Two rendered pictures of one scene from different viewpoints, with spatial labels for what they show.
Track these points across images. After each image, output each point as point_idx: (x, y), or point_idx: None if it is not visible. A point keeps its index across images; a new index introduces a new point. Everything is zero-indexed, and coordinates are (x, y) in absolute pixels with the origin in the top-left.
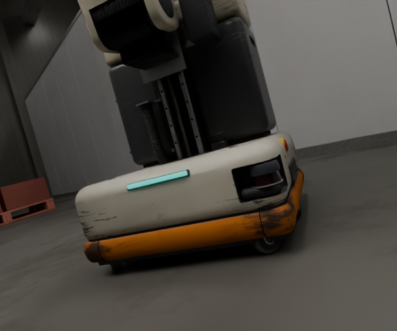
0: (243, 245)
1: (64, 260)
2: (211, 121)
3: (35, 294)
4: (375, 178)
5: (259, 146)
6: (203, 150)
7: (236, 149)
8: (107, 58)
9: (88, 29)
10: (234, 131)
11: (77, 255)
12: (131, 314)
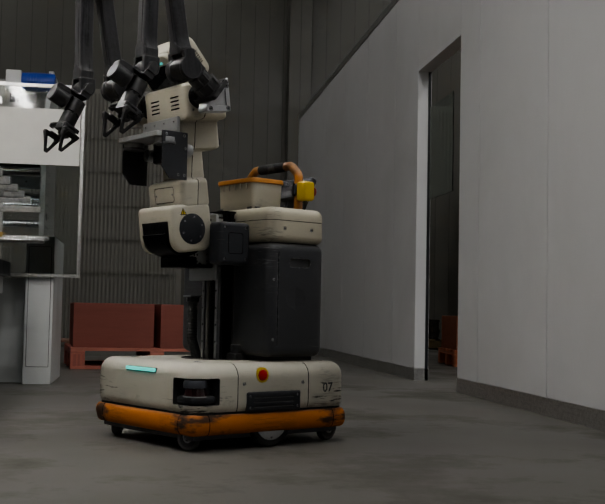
0: None
1: None
2: (235, 331)
3: (59, 429)
4: (406, 448)
5: (193, 367)
6: (217, 355)
7: (184, 364)
8: None
9: (140, 237)
10: (247, 347)
11: None
12: (79, 446)
